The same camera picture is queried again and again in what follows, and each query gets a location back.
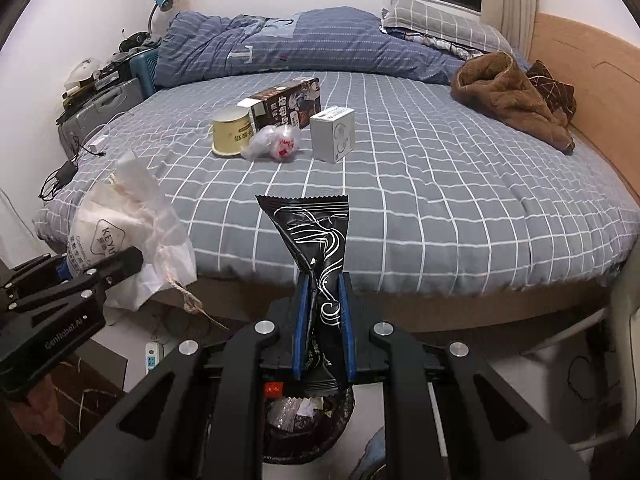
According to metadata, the white round appliance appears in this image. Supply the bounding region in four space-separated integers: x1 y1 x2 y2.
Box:
66 57 98 86

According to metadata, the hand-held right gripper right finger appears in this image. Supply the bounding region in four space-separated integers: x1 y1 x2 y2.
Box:
337 272 593 480

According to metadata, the teal plastic crate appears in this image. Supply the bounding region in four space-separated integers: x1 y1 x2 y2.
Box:
129 50 160 101

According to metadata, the brown fleece garment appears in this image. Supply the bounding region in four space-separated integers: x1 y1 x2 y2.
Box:
451 52 576 155

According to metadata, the black trash bin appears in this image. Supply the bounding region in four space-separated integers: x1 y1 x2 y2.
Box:
262 382 356 466

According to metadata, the cream paper cup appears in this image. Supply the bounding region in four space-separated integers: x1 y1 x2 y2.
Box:
211 108 252 157

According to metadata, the black pouch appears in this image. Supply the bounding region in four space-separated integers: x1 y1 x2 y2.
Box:
120 31 151 53

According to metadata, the blue striped quilt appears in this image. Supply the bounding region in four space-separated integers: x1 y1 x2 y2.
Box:
154 7 468 92

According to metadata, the blue desk lamp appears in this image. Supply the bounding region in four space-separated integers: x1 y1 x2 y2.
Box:
148 0 173 36

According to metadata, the red printed plastic bag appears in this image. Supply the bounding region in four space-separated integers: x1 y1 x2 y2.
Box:
241 124 302 163

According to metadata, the small white box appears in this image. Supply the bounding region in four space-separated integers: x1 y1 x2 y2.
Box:
309 106 356 163

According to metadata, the black printed sachet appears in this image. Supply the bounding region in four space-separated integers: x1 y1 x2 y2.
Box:
255 194 357 393

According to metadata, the wide beige curtain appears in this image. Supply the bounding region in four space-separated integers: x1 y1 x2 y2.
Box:
481 0 538 56

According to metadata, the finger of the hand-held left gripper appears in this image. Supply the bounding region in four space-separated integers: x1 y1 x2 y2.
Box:
0 254 69 302
9 246 145 319

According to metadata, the white paper bag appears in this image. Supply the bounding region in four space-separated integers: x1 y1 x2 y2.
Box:
65 149 198 311

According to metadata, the dark brown patterned cushion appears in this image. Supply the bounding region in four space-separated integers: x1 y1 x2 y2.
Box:
526 60 577 126

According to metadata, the grey suitcase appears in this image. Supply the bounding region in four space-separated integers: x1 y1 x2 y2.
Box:
56 78 143 156

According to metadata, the patterned white blue cloth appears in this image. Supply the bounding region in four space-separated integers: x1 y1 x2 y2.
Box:
400 30 488 61

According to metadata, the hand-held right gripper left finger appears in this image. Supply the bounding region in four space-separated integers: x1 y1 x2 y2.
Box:
60 272 313 480

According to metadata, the person's left hand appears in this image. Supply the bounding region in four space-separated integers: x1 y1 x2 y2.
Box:
22 382 67 467

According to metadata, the grey checked pillow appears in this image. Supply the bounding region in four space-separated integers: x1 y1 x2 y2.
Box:
382 0 513 56

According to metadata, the black power adapter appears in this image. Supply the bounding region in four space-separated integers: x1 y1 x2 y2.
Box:
50 160 78 186

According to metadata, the wooden headboard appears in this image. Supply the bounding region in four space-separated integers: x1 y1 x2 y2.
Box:
527 12 640 201

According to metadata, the brown printed carton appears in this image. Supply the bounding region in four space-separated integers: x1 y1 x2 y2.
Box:
237 77 322 133

